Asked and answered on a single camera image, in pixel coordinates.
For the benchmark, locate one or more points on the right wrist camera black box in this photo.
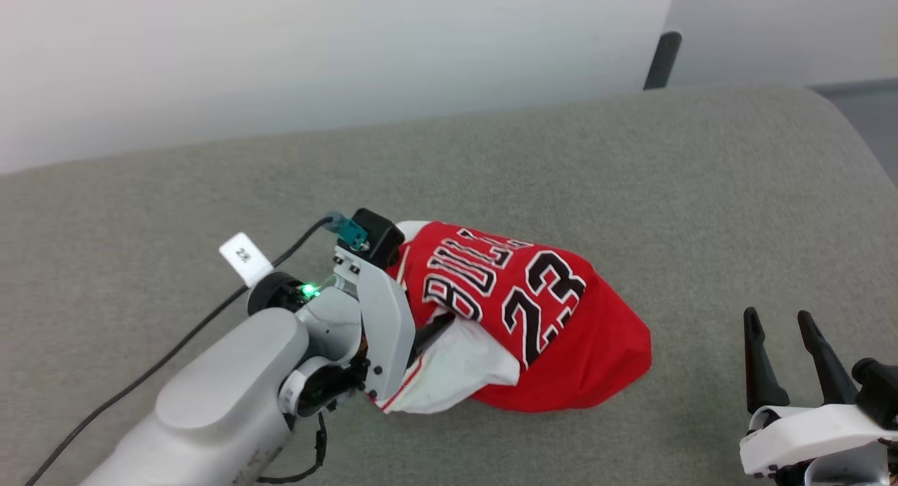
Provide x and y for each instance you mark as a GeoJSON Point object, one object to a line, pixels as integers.
{"type": "Point", "coordinates": [877, 391]}

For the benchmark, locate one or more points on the red Bulls 23 jersey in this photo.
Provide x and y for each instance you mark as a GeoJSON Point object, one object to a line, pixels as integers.
{"type": "Point", "coordinates": [561, 360]}

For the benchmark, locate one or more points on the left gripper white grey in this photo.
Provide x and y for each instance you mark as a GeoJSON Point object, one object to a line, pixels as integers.
{"type": "Point", "coordinates": [386, 318]}

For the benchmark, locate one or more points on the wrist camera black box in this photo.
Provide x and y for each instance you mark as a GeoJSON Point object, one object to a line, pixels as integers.
{"type": "Point", "coordinates": [379, 237]}
{"type": "Point", "coordinates": [877, 391]}

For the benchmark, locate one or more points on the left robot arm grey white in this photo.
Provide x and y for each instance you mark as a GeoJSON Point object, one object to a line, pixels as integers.
{"type": "Point", "coordinates": [224, 402]}

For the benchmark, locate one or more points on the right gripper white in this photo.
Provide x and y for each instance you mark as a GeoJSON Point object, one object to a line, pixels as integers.
{"type": "Point", "coordinates": [807, 430]}

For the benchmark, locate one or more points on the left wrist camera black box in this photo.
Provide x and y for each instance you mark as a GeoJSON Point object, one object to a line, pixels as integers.
{"type": "Point", "coordinates": [379, 237]}

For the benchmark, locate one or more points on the black slanted post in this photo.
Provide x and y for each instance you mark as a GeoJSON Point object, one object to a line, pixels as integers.
{"type": "Point", "coordinates": [663, 58]}

